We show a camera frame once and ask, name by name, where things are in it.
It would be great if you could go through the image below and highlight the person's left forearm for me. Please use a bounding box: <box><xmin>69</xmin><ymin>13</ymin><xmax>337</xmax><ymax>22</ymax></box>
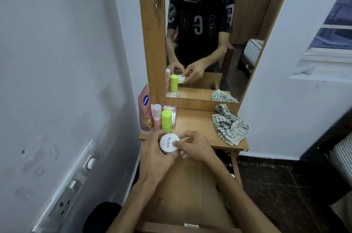
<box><xmin>107</xmin><ymin>178</ymin><xmax>155</xmax><ymax>233</ymax></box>

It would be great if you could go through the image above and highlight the wooden stool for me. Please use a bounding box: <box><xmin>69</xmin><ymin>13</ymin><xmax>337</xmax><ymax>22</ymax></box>
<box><xmin>136</xmin><ymin>155</ymin><xmax>243</xmax><ymax>233</ymax></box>

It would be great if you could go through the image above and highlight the white wall switch panel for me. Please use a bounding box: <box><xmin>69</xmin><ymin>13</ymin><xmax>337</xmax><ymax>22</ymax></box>
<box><xmin>32</xmin><ymin>139</ymin><xmax>99</xmax><ymax>233</ymax></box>

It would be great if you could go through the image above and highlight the wooden dressing table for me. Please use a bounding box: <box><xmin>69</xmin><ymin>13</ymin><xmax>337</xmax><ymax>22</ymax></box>
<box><xmin>135</xmin><ymin>0</ymin><xmax>299</xmax><ymax>189</ymax></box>

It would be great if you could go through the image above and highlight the person's right hand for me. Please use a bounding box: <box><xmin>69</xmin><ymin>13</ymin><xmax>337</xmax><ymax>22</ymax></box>
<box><xmin>172</xmin><ymin>130</ymin><xmax>220</xmax><ymax>164</ymax></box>

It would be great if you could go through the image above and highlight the white round jar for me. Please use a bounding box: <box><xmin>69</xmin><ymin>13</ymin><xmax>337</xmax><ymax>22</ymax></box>
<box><xmin>159</xmin><ymin>133</ymin><xmax>180</xmax><ymax>155</ymax></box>

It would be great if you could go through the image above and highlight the person's black trouser leg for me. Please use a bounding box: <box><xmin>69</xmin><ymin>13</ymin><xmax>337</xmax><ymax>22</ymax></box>
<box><xmin>83</xmin><ymin>202</ymin><xmax>122</xmax><ymax>233</ymax></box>

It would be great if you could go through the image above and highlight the small clear cosmetic box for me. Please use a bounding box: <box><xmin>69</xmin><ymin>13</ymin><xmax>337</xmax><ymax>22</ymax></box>
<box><xmin>163</xmin><ymin>105</ymin><xmax>178</xmax><ymax>126</ymax></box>

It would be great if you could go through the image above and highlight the white framed window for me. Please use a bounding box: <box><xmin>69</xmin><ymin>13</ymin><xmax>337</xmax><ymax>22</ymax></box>
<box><xmin>289</xmin><ymin>0</ymin><xmax>352</xmax><ymax>84</ymax></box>

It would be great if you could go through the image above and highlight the pink lotion tube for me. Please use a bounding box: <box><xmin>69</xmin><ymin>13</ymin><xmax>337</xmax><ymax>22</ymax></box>
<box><xmin>138</xmin><ymin>83</ymin><xmax>154</xmax><ymax>135</ymax></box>

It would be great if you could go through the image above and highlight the striped grey white cloth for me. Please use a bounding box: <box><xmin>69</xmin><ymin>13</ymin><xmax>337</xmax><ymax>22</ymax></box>
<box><xmin>211</xmin><ymin>104</ymin><xmax>250</xmax><ymax>147</ymax></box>

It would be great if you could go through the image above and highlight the lime green bottle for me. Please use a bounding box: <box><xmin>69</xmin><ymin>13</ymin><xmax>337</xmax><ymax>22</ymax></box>
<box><xmin>161</xmin><ymin>110</ymin><xmax>173</xmax><ymax>134</ymax></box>

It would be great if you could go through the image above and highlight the person's right forearm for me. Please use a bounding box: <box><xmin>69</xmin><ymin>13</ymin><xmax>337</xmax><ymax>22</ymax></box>
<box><xmin>203</xmin><ymin>154</ymin><xmax>281</xmax><ymax>233</ymax></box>

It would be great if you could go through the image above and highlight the slim pink bottle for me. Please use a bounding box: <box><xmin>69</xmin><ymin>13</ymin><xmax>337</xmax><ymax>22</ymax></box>
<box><xmin>152</xmin><ymin>104</ymin><xmax>162</xmax><ymax>132</ymax></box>

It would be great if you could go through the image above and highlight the person's left hand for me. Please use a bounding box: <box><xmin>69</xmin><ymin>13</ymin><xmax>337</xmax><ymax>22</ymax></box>
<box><xmin>139</xmin><ymin>130</ymin><xmax>180</xmax><ymax>185</ymax></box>

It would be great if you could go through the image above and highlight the wall mirror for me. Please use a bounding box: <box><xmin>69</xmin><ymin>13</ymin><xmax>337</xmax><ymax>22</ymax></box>
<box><xmin>164</xmin><ymin>0</ymin><xmax>284</xmax><ymax>103</ymax></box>

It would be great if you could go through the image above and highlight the bed with striped mattress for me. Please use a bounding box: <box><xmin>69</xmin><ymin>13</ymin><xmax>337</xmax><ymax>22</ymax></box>
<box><xmin>300</xmin><ymin>108</ymin><xmax>352</xmax><ymax>230</ymax></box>

